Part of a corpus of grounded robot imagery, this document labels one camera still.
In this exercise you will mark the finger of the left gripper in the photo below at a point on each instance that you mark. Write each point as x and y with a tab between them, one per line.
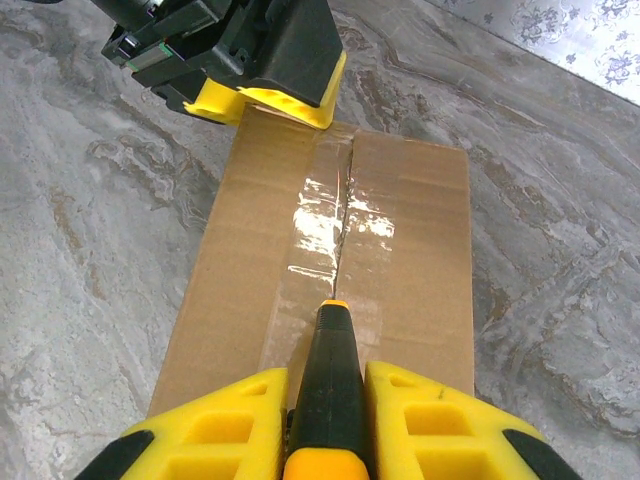
215	102
300	60

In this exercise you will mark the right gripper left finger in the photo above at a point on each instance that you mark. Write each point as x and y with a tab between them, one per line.
215	435

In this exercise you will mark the yellow black utility knife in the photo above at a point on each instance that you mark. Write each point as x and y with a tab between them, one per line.
330	390

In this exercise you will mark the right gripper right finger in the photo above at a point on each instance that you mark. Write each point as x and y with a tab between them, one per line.
450	440

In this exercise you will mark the brown cardboard box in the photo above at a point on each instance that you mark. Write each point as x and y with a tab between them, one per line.
240	250

